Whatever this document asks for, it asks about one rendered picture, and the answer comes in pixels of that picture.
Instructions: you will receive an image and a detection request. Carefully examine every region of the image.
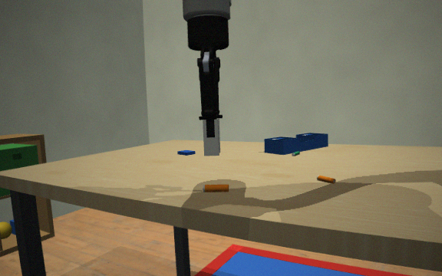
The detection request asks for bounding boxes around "blue three-compartment bin rack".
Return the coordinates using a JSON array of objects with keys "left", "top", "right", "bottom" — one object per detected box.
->
[{"left": 264, "top": 133, "right": 328, "bottom": 155}]

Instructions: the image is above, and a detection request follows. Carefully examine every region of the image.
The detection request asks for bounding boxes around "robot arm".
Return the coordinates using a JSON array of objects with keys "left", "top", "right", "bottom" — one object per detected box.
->
[{"left": 183, "top": 0, "right": 231, "bottom": 21}]

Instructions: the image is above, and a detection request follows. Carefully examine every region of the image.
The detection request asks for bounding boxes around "blue rectangular block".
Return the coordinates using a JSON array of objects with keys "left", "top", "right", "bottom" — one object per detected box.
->
[{"left": 177, "top": 150, "right": 195, "bottom": 156}]

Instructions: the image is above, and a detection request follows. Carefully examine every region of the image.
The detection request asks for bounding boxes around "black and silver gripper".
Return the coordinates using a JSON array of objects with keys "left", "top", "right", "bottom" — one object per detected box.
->
[{"left": 187, "top": 15, "right": 229, "bottom": 156}]

